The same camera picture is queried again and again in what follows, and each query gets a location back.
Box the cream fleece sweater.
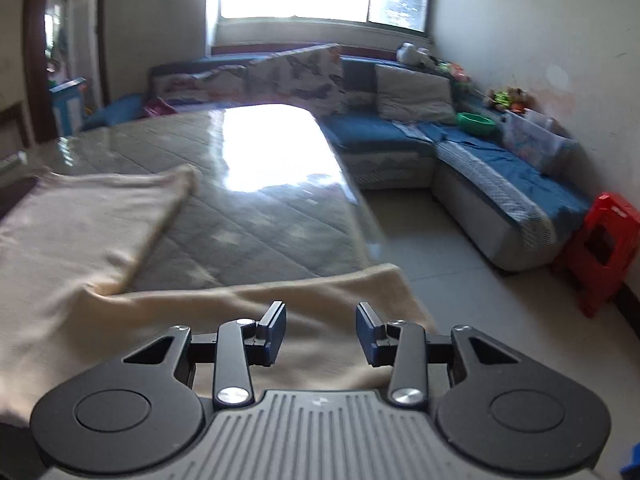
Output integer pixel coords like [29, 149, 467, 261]
[1, 166, 434, 426]

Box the red plastic stool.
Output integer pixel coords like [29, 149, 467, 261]
[562, 192, 639, 318]

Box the blue corner sofa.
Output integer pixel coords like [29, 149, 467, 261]
[85, 48, 590, 272]

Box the green plastic bowl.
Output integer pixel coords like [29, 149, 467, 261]
[457, 112, 497, 138]

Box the clear plastic storage box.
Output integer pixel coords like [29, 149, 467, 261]
[501, 110, 578, 177]

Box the grey plain cushion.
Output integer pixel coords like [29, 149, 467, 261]
[375, 64, 457, 124]

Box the magenta cloth on sofa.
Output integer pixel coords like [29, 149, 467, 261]
[143, 98, 178, 117]

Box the long butterfly pillow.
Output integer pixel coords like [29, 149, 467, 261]
[152, 65, 247, 104]

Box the small plush toys group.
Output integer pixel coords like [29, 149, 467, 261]
[483, 87, 529, 115]

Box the square butterfly pillow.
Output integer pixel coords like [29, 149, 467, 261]
[246, 44, 347, 117]

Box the grey remote control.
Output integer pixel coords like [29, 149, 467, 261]
[0, 151, 27, 174]

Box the panda plush toy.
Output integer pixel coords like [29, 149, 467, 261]
[396, 42, 436, 70]

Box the blue small cabinet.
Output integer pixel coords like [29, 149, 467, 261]
[49, 77, 86, 138]

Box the dark wooden door frame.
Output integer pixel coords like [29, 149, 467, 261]
[22, 0, 111, 144]

